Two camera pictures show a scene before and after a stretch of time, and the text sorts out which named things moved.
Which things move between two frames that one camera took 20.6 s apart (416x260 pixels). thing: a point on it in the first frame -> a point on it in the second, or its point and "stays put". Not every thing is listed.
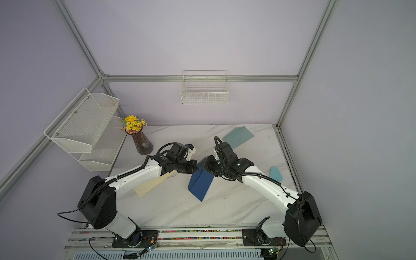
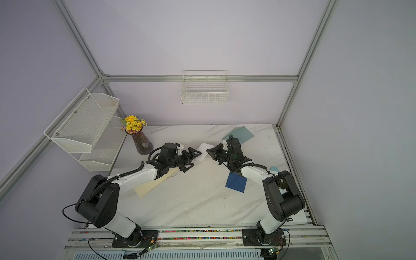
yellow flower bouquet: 133,124 stays put
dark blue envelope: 200,181 -> 236,182
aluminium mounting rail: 189,244 stays put
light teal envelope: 238,135 stays put
